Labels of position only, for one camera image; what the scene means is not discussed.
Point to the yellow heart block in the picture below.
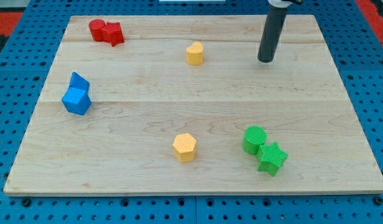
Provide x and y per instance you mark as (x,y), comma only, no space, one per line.
(194,54)

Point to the green star block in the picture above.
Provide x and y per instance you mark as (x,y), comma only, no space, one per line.
(271,158)

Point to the red star block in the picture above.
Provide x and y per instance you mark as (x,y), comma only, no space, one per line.
(112,33)

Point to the wooden board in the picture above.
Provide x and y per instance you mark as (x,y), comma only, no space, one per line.
(143,93)

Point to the yellow hexagon block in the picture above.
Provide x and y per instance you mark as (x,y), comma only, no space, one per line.
(184,147)

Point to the green cylinder block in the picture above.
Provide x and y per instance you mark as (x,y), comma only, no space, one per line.
(254,136)

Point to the blue cube block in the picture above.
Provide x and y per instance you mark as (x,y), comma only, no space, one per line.
(76,101)

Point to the blue triangle block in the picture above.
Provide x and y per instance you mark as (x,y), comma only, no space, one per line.
(77,81)

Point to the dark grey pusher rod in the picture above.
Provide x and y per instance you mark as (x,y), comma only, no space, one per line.
(271,34)

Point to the red cylinder block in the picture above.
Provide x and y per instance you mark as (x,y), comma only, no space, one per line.
(95,27)

